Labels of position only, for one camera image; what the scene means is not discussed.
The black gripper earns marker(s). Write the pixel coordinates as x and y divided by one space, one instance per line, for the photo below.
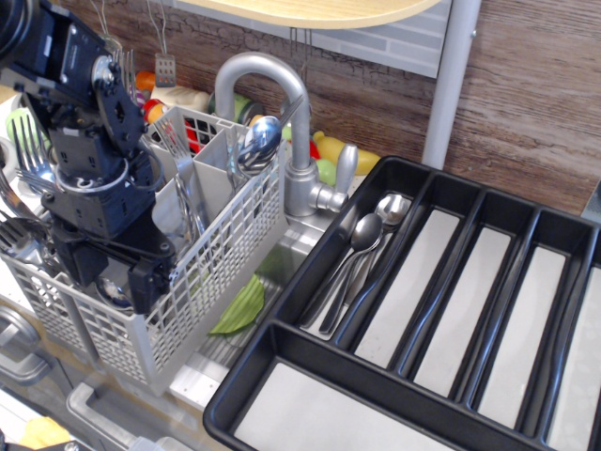
88 232

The small steel spoon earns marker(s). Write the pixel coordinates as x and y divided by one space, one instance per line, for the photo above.
112 294

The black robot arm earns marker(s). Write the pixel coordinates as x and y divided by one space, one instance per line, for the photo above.
74 90

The large spoon in basket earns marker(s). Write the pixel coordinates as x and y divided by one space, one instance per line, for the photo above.
190 218

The grey plastic cutlery basket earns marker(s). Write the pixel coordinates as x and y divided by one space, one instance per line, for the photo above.
148 350

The fork in basket back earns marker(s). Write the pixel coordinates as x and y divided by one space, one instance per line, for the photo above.
186 171

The spoon at basket corner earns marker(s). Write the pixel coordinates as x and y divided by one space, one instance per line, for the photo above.
254 152

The tall fork in basket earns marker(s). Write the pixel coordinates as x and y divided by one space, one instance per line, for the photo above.
125 60

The dark spoon in tray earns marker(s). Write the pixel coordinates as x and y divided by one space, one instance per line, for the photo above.
364 238

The shiny spoon in tray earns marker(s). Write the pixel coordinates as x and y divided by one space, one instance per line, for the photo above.
392 208

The black cutlery tray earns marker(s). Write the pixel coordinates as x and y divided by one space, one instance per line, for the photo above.
479 329

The fork head lower left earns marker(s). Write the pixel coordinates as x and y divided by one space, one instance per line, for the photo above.
29 242

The fork at left edge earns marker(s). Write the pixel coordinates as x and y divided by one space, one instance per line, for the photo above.
35 167

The green leaf in sink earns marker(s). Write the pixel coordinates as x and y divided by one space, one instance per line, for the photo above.
243 310

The green toy cabbage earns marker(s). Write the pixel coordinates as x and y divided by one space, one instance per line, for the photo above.
22 128

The silver sink faucet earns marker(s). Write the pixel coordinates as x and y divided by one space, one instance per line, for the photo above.
304 192

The hanging small metal spatula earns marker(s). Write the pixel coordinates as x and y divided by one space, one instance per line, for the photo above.
165 63

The hanging slotted ladle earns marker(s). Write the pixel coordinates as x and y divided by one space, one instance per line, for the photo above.
113 45

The wooden shelf board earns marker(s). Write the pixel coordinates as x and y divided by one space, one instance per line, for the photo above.
319 14

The grey metal pole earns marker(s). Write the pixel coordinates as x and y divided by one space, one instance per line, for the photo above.
460 34

